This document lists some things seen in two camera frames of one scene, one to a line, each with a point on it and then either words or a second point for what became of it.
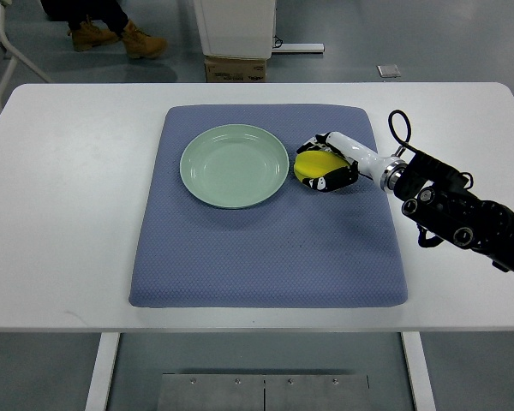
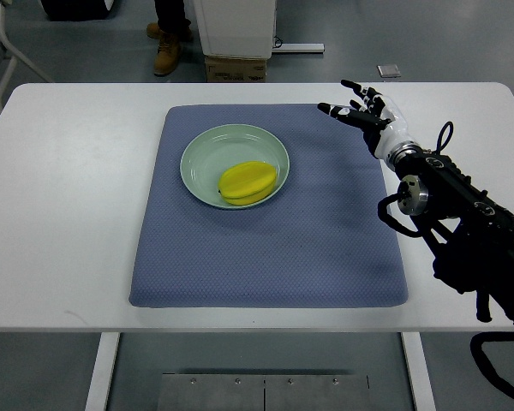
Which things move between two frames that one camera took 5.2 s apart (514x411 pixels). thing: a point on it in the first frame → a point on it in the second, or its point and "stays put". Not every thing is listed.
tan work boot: x=89 y=34 → x=167 y=55
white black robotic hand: x=382 y=169 → x=381 y=118
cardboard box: x=218 y=69 stays put
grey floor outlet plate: x=388 y=71 stays put
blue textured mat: x=305 y=247 stays put
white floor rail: x=299 y=48 stays put
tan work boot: x=141 y=45 → x=153 y=30
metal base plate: x=264 y=392 stays put
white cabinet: x=236 y=29 stays put
